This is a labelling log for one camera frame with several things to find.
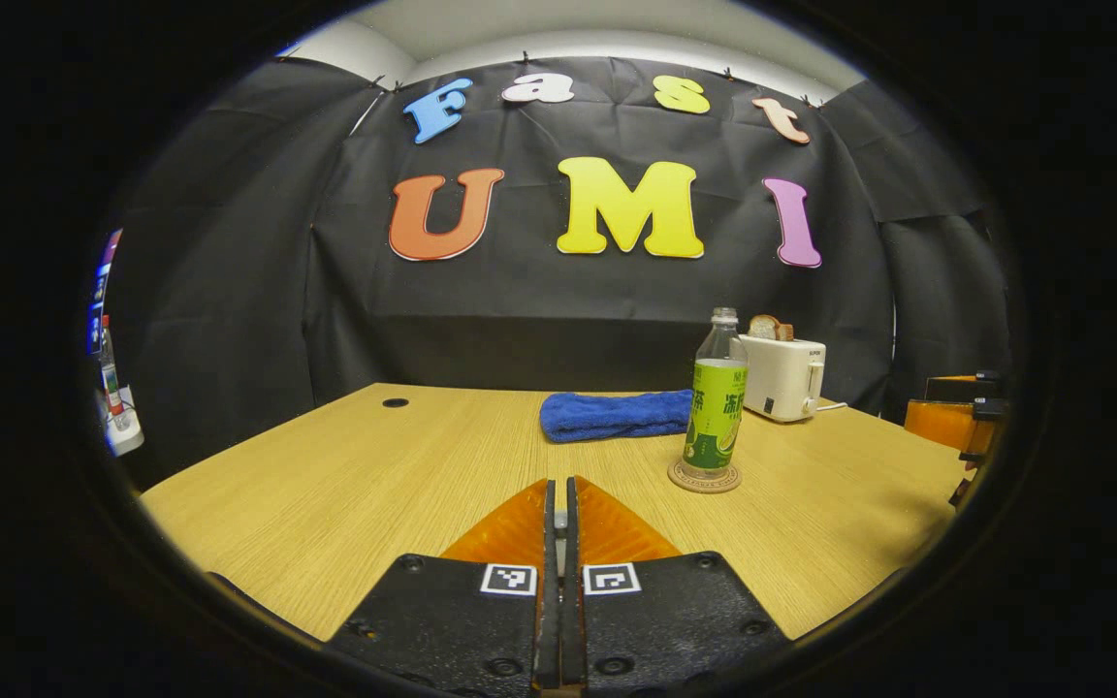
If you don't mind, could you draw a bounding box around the white toaster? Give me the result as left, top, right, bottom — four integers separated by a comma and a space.
731, 334, 827, 424

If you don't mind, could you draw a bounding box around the blue towel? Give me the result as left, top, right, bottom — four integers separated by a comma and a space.
539, 389, 695, 445

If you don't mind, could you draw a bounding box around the computer monitor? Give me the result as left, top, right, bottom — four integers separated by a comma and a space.
85, 228, 123, 358

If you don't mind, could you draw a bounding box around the green label water bottle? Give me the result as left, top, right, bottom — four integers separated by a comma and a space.
682, 307, 750, 483

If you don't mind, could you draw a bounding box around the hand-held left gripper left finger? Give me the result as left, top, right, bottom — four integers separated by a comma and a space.
350, 478, 559, 694

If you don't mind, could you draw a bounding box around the red label plastic bottle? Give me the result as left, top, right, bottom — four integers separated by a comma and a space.
98, 313, 131, 432

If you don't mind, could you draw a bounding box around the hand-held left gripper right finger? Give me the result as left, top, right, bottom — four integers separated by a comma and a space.
563, 476, 792, 694

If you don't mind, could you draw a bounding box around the black backdrop cloth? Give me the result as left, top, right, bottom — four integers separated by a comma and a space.
108, 53, 1015, 491

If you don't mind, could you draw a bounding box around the white side table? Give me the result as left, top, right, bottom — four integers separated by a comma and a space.
98, 386, 145, 458

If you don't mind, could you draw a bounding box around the round wooden coaster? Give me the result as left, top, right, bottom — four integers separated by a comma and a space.
667, 458, 744, 495

